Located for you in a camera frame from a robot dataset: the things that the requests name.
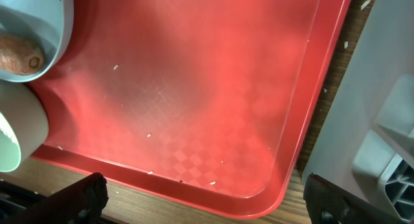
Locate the red serving tray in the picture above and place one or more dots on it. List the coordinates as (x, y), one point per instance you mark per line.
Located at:
(203, 102)

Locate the grey dishwasher rack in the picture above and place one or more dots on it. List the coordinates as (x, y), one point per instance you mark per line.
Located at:
(365, 145)

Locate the light blue plate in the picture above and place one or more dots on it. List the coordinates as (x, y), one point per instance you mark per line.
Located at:
(47, 22)

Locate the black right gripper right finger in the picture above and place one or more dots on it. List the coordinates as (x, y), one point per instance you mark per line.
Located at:
(329, 204)

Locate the green bowl of rice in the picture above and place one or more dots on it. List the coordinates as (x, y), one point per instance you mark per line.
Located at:
(24, 125)

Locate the orange carrot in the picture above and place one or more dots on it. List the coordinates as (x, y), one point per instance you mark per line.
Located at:
(20, 55)

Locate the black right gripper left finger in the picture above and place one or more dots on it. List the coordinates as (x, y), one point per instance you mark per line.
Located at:
(81, 202)

